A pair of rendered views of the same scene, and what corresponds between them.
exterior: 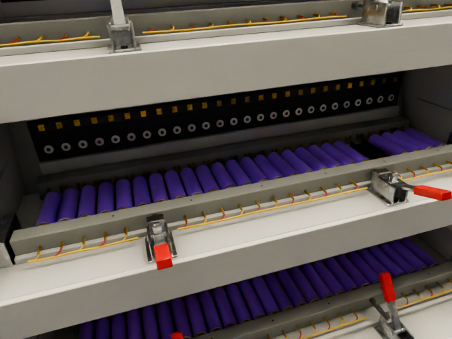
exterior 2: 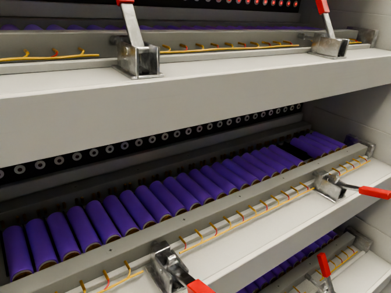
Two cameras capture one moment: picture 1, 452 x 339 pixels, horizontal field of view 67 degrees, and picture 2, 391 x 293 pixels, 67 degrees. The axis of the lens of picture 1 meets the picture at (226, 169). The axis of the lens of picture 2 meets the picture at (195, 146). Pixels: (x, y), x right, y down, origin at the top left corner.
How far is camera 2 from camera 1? 0.15 m
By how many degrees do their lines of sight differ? 19
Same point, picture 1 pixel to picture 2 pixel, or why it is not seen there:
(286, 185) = (259, 193)
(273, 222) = (257, 230)
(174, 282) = not seen: outside the picture
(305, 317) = not seen: outside the picture
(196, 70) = (212, 97)
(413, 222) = (347, 213)
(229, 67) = (237, 93)
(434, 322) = (349, 284)
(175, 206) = (172, 229)
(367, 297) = (304, 274)
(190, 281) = not seen: outside the picture
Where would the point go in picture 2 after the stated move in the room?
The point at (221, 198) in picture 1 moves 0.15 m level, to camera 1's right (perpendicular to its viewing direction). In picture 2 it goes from (211, 213) to (317, 183)
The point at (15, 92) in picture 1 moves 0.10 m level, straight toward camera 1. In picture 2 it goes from (24, 128) to (122, 135)
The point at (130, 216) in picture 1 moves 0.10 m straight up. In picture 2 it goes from (131, 248) to (113, 146)
